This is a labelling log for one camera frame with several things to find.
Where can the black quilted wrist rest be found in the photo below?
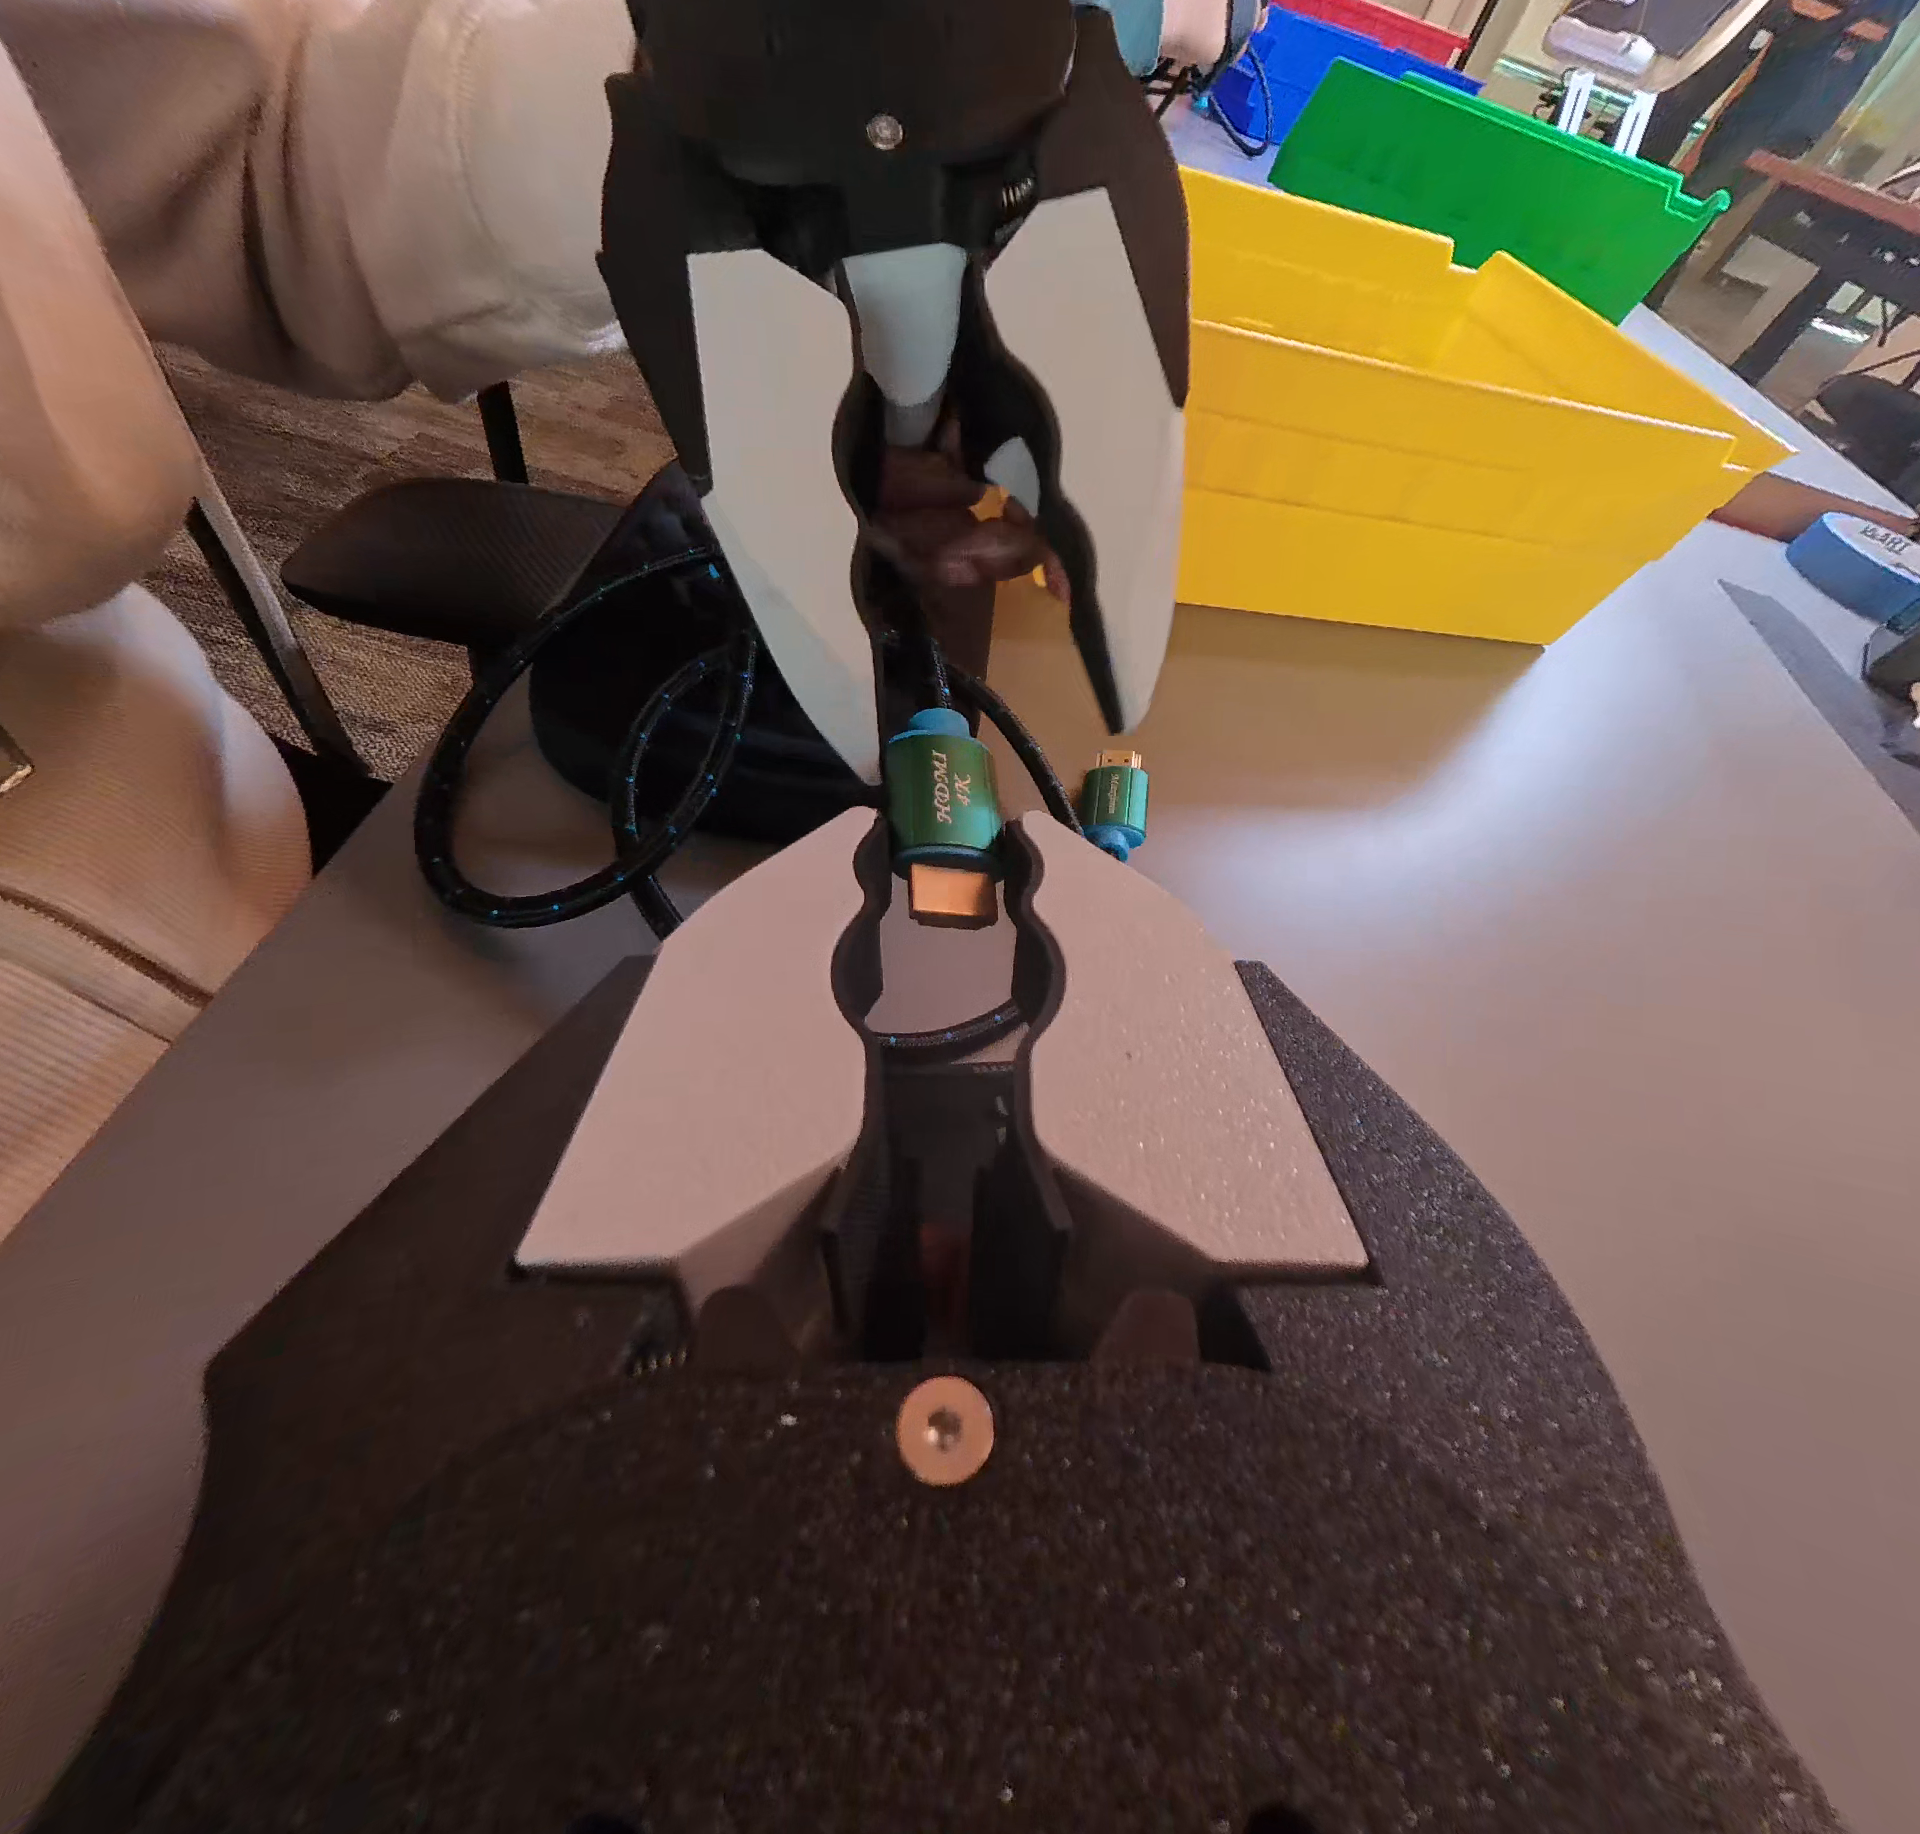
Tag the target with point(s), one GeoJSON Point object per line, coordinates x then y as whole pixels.
{"type": "Point", "coordinates": [683, 754]}

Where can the black office chair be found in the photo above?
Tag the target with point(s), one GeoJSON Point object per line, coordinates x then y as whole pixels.
{"type": "Point", "coordinates": [449, 561]}

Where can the blue tape roll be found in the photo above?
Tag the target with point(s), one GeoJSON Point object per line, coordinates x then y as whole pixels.
{"type": "Point", "coordinates": [1853, 561]}

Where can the person's beige hoodie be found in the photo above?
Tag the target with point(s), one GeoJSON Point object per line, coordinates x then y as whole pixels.
{"type": "Point", "coordinates": [92, 889]}

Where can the yellow plastic bin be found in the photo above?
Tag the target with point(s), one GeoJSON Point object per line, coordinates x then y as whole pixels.
{"type": "Point", "coordinates": [1427, 485]}

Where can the black video switch box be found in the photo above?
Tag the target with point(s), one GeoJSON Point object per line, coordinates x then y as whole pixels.
{"type": "Point", "coordinates": [946, 1132]}

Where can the grey charger block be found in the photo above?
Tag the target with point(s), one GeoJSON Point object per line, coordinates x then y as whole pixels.
{"type": "Point", "coordinates": [1894, 667]}

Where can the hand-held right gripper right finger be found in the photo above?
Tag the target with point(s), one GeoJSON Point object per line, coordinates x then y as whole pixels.
{"type": "Point", "coordinates": [1185, 1099]}

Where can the red plastic bin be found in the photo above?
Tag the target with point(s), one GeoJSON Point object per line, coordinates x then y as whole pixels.
{"type": "Point", "coordinates": [1365, 5]}

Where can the person's left hand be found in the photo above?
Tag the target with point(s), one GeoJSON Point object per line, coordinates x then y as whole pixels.
{"type": "Point", "coordinates": [951, 522]}

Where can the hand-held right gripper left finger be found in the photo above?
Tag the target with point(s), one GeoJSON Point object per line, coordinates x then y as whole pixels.
{"type": "Point", "coordinates": [707, 1099]}

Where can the person's left forearm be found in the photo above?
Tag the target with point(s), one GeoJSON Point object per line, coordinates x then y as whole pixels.
{"type": "Point", "coordinates": [301, 139]}

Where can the blue plastic bin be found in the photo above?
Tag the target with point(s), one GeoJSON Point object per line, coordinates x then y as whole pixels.
{"type": "Point", "coordinates": [1305, 79]}

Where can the green plastic bin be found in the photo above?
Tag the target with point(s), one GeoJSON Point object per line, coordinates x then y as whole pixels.
{"type": "Point", "coordinates": [1470, 185]}

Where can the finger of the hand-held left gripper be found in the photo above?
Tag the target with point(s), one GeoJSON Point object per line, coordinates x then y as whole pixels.
{"type": "Point", "coordinates": [773, 485]}
{"type": "Point", "coordinates": [1110, 426]}

